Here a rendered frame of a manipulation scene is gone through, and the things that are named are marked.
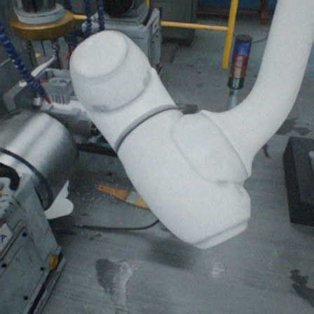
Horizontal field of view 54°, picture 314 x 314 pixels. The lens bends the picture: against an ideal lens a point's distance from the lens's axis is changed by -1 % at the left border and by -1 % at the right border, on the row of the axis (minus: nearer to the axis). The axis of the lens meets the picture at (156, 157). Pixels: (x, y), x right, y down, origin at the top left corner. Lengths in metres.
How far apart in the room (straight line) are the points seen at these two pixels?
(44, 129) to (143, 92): 0.51
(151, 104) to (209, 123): 0.07
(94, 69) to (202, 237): 0.22
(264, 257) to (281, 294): 0.11
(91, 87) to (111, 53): 0.04
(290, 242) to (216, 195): 0.74
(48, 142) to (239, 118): 0.57
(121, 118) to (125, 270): 0.63
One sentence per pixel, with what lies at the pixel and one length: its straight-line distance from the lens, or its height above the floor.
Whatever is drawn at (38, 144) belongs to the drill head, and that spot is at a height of 1.14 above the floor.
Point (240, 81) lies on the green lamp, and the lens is 1.23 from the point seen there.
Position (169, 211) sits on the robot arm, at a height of 1.35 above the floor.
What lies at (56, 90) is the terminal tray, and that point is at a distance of 1.05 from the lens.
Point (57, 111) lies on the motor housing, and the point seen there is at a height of 1.06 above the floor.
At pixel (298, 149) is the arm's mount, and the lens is 1.21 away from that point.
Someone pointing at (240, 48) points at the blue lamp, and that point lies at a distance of 1.17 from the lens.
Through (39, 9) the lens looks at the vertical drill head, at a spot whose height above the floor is 1.37.
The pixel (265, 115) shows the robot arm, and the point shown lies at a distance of 0.38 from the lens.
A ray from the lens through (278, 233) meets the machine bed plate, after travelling 1.07.
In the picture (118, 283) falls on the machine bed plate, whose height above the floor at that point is 0.80.
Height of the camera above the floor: 1.63
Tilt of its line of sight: 42 degrees down
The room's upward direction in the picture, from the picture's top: straight up
